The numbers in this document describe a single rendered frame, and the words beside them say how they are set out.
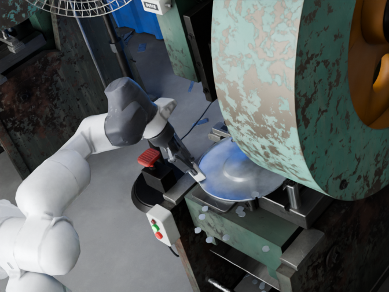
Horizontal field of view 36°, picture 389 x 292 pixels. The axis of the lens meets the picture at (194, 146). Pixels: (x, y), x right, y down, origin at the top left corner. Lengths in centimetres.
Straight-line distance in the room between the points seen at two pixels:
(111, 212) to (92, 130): 143
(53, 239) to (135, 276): 142
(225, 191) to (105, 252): 117
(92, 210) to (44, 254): 176
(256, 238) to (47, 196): 74
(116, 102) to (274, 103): 59
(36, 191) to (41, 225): 7
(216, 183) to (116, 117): 41
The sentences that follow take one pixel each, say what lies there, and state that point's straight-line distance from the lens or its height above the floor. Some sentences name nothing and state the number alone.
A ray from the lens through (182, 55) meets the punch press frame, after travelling 164.
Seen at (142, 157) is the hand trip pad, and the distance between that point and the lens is 195.
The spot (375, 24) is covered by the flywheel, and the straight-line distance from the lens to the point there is 125.
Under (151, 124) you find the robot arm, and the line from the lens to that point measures 157.
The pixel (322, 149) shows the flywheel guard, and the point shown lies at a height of 124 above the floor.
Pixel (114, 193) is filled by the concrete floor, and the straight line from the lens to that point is 302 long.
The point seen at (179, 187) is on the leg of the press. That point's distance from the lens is 197.
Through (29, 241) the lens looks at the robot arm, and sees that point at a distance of 126.
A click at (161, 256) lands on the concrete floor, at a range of 265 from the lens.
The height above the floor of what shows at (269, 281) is 31.
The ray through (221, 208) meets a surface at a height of 78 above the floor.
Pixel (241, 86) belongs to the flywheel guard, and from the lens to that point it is 104.
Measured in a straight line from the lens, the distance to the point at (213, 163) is 181.
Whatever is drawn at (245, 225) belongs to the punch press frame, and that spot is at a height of 64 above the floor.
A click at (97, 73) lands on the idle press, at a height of 35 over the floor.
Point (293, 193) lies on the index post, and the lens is 168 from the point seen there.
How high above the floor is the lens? 199
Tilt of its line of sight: 40 degrees down
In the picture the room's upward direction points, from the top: 17 degrees counter-clockwise
